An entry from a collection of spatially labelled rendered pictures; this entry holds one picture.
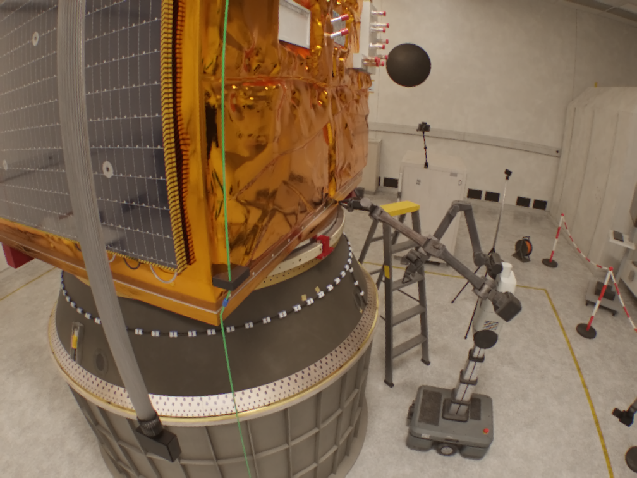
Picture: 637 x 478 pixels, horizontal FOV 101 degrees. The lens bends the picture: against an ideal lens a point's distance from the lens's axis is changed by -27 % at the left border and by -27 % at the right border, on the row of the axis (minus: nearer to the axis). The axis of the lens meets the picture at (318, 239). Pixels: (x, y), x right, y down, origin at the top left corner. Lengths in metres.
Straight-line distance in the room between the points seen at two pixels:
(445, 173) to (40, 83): 4.63
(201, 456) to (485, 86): 8.69
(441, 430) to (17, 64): 3.18
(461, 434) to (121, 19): 2.93
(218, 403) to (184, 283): 0.68
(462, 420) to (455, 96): 7.43
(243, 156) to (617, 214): 6.18
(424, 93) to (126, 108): 8.28
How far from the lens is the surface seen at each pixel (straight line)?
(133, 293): 1.33
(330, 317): 1.80
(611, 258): 6.90
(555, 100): 9.45
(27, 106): 1.52
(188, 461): 1.97
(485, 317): 2.26
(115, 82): 1.05
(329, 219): 1.93
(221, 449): 1.87
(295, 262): 1.59
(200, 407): 1.62
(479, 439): 2.86
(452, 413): 2.89
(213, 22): 0.93
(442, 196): 5.13
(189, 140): 0.93
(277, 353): 1.62
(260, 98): 1.09
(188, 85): 0.92
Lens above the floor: 2.41
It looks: 23 degrees down
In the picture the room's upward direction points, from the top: 2 degrees clockwise
